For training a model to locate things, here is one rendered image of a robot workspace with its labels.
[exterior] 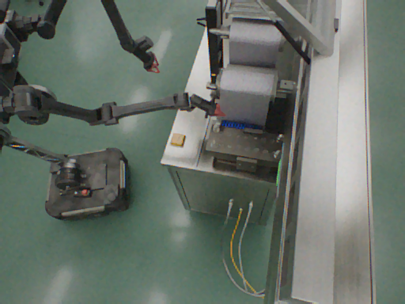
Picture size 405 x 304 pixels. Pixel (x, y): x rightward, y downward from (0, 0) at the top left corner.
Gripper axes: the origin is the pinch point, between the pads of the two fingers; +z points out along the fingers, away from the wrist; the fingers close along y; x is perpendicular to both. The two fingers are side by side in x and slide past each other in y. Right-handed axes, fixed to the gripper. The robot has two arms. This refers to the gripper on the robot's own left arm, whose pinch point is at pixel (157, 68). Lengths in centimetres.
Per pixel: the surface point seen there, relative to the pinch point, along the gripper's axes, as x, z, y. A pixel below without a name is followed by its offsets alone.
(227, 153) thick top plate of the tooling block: -26, 17, -65
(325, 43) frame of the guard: -84, -26, -69
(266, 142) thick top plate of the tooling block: -44, 27, -62
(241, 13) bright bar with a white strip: -60, -12, -17
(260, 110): -49, 15, -51
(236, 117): -35, 17, -47
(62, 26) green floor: 166, 27, 208
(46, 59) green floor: 178, 20, 152
